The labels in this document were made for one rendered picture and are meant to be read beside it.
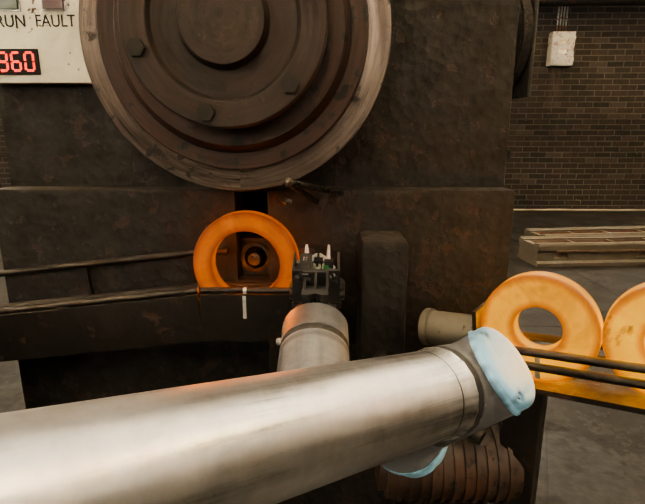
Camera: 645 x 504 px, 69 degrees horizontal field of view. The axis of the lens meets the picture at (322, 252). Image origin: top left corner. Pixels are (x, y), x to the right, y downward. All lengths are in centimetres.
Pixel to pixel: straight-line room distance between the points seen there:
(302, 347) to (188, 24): 44
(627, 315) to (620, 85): 732
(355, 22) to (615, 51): 727
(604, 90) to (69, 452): 776
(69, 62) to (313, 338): 69
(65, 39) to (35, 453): 85
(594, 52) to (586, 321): 720
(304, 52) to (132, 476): 56
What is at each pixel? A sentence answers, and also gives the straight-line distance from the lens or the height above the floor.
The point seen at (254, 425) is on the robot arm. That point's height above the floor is 79.
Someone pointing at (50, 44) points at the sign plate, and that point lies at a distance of 104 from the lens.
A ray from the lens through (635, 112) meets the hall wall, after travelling 806.
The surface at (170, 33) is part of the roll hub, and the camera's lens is 74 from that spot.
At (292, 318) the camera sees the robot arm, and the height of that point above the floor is 73.
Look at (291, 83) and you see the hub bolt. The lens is 68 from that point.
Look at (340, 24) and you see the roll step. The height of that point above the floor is 112.
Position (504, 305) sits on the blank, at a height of 73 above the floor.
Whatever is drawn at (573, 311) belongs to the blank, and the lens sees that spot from 70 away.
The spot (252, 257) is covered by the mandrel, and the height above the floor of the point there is 74.
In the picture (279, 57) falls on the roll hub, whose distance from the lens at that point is 70.
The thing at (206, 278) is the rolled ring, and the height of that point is 73.
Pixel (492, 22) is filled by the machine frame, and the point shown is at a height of 116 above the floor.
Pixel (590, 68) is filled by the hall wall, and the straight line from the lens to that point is 777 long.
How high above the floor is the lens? 96
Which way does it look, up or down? 13 degrees down
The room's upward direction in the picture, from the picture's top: straight up
